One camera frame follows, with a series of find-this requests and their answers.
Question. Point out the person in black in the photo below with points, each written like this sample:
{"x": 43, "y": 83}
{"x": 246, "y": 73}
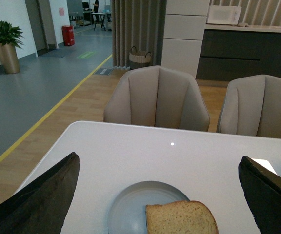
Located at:
{"x": 96, "y": 8}

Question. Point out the white microwave oven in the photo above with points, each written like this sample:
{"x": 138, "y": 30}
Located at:
{"x": 223, "y": 15}

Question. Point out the green potted plant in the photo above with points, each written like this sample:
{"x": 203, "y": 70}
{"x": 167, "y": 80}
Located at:
{"x": 10, "y": 34}

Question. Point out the dark kitchen counter cabinet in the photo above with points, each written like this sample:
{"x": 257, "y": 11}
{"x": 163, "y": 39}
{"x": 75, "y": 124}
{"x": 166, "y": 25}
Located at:
{"x": 228, "y": 53}

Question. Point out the grey curtain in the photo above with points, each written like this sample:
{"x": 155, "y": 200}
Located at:
{"x": 138, "y": 23}

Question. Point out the background work table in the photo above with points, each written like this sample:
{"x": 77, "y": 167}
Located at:
{"x": 105, "y": 20}

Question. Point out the white cabinet column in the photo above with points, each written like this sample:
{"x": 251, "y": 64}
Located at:
{"x": 185, "y": 22}

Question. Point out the beige chair left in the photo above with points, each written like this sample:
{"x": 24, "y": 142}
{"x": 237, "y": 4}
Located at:
{"x": 158, "y": 97}

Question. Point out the beige chair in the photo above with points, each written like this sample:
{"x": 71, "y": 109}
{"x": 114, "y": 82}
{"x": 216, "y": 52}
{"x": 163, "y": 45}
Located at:
{"x": 158, "y": 97}
{"x": 252, "y": 107}

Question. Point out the red bin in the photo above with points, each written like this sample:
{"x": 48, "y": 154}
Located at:
{"x": 68, "y": 35}

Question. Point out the woven basket with handles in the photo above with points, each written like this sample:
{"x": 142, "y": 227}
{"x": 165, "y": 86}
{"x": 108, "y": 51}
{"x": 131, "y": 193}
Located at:
{"x": 138, "y": 58}

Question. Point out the pink wall notice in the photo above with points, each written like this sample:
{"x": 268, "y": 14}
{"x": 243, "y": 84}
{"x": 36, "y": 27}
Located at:
{"x": 61, "y": 11}

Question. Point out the gold plant pot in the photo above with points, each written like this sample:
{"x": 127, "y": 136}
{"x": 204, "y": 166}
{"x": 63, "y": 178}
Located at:
{"x": 9, "y": 59}

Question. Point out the beige chair right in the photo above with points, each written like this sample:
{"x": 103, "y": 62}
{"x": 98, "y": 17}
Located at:
{"x": 252, "y": 107}

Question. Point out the slice of bread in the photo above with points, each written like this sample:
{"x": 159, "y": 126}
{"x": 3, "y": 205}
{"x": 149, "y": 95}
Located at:
{"x": 180, "y": 217}

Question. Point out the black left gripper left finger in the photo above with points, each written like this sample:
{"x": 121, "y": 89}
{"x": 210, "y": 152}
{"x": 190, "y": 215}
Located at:
{"x": 42, "y": 205}

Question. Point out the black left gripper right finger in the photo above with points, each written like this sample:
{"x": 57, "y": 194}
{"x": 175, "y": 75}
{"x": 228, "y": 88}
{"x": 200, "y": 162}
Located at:
{"x": 262, "y": 191}

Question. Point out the grey-blue round plate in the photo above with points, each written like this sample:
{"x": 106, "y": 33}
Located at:
{"x": 127, "y": 214}

